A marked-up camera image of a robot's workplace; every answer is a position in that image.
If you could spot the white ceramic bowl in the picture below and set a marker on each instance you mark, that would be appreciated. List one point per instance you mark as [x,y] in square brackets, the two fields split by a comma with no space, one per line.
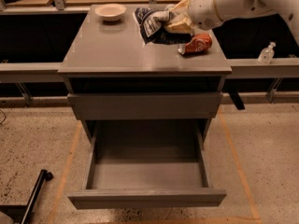
[110,12]

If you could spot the open grey middle drawer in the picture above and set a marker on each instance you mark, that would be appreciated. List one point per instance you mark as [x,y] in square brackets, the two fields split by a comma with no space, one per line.
[157,163]

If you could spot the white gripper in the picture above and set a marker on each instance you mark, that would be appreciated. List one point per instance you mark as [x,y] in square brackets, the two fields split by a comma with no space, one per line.
[203,9]

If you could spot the closed grey top drawer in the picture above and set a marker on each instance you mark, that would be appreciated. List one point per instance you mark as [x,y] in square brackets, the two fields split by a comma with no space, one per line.
[145,106]

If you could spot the grey drawer cabinet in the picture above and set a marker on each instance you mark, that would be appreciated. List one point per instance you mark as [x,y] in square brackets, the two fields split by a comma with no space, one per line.
[111,58]

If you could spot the crushed white green can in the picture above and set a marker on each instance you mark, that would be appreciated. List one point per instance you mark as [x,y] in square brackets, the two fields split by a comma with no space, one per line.
[169,7]

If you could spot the grey metal rail shelf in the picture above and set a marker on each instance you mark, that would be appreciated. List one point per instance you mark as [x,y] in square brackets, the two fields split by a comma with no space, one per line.
[241,68]

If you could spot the crushed red soda can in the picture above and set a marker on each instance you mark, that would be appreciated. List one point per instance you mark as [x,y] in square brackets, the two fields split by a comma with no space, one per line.
[200,42]

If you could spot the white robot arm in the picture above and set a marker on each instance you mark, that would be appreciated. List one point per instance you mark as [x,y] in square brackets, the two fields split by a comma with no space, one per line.
[288,10]

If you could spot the blue chip bag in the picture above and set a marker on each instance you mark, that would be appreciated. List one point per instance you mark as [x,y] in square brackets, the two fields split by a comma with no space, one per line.
[153,27]

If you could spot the black metal leg with caster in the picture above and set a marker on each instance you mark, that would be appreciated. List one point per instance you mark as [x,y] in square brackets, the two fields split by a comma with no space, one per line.
[21,214]

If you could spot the clear sanitizer pump bottle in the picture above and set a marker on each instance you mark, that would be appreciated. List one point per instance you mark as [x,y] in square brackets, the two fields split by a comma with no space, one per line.
[267,54]

